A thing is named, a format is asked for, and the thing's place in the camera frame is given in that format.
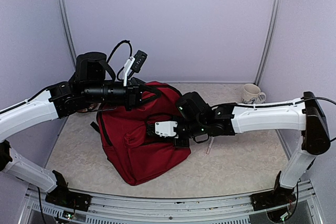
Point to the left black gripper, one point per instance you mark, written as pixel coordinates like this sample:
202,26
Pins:
133,97

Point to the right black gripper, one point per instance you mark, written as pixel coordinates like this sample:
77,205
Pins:
184,144

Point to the red backpack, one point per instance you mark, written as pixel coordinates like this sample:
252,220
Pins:
137,156

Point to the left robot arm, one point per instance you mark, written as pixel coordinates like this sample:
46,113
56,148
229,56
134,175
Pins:
94,81

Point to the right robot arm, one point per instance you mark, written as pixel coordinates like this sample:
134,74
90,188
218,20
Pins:
196,118

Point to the clear pink pen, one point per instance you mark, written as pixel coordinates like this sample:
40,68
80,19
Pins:
210,146

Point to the red floral round case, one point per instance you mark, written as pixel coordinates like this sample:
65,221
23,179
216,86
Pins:
91,108

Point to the white printed mug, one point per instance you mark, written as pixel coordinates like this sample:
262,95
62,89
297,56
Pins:
251,94

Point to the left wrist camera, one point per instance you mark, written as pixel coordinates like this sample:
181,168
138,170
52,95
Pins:
133,65

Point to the front aluminium rail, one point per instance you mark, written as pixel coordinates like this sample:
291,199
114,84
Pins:
105,208

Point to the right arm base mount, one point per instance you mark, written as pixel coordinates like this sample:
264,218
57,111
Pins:
268,199

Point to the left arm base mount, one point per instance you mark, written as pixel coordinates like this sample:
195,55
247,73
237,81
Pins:
69,199

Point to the left aluminium frame post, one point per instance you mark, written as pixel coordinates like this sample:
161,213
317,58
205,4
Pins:
67,30

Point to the aluminium frame post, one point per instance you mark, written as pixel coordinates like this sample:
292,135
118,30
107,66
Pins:
267,45
67,30

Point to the right aluminium frame post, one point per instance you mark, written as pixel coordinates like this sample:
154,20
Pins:
267,45

